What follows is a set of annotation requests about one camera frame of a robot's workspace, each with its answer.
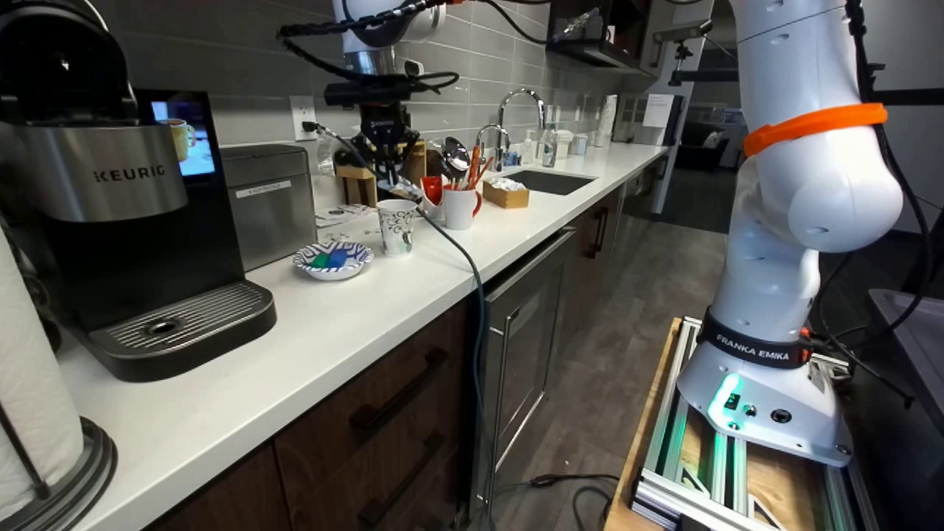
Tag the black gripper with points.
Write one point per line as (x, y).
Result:
(384, 122)

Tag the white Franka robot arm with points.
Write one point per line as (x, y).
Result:
(797, 195)

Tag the small bowl with colourful items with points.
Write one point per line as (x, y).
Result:
(334, 260)

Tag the silver metal bin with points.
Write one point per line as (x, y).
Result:
(269, 202)

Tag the dark counter sink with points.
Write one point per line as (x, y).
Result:
(551, 180)

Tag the black silver Keurig coffee machine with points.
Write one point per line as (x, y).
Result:
(100, 195)

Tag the white mug with red inside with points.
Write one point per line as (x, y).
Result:
(433, 190)

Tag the wooden organizer rack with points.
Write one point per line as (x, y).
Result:
(349, 184)

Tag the orange stirrer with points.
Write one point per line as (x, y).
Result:
(476, 165)

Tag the white sugar packets pile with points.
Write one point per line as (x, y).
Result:
(505, 184)

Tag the wooden packet box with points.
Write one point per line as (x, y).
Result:
(505, 195)

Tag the chrome faucet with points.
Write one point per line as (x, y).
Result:
(520, 92)

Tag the small soap dispenser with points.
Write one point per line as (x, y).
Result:
(551, 148)

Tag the stainless dishwasher front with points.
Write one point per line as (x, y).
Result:
(527, 333)

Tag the dark wood cabinet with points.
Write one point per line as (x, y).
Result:
(373, 423)

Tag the wooden board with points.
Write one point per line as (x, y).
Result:
(638, 443)

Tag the black paper towel holder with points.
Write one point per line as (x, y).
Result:
(94, 474)

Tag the white kettle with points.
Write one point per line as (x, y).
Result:
(32, 392)

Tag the white wall outlet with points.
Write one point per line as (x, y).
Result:
(299, 108)

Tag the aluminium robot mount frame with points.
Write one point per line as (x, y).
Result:
(690, 462)

